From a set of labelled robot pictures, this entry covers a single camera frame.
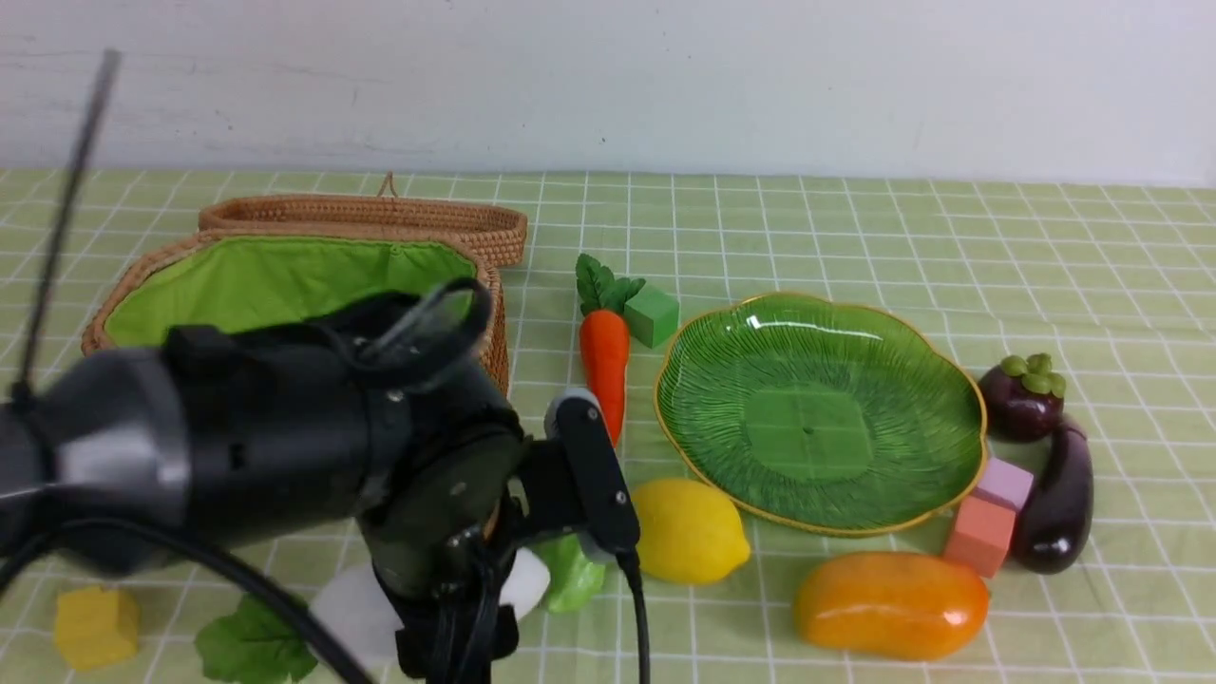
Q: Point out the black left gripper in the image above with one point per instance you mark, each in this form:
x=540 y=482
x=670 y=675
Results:
x=434 y=528

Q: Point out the green toy cucumber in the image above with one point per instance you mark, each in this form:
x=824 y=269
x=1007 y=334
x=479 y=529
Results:
x=574 y=578

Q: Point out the white toy radish with leaf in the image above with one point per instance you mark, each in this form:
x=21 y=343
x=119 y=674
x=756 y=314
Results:
x=252 y=645

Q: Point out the orange toy carrot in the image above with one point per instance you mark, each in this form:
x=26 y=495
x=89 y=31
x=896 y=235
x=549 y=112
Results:
x=605 y=338

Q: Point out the yellow toy lemon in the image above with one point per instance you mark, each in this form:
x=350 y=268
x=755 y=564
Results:
x=690 y=533

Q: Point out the orange toy mango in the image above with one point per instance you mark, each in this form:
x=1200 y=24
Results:
x=907 y=606

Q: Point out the dark purple toy mangosteen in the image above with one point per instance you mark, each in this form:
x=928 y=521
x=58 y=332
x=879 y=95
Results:
x=1023 y=397

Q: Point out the dark purple toy eggplant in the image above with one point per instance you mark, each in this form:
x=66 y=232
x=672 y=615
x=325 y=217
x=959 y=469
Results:
x=1054 y=525

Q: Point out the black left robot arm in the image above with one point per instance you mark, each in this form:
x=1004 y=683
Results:
x=378 y=412

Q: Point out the woven wicker basket lid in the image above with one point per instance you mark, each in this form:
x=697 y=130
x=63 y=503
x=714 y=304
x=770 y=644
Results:
x=495 y=234

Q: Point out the green foam cube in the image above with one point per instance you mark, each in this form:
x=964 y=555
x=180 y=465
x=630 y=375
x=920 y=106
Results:
x=653 y=316

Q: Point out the woven wicker basket green lining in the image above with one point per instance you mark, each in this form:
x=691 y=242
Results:
x=241 y=279

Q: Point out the yellow foam cube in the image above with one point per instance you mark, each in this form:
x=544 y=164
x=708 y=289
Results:
x=96 y=627

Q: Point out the green leaf-shaped glass plate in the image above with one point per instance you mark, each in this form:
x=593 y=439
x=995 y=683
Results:
x=832 y=418

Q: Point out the salmon pink foam cube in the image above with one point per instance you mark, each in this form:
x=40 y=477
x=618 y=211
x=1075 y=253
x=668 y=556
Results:
x=981 y=535

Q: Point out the lilac foam cube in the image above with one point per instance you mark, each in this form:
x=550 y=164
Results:
x=1004 y=484

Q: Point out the green checkered tablecloth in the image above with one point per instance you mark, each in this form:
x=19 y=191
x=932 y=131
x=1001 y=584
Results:
x=1115 y=282

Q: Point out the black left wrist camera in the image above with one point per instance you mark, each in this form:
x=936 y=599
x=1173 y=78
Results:
x=573 y=483

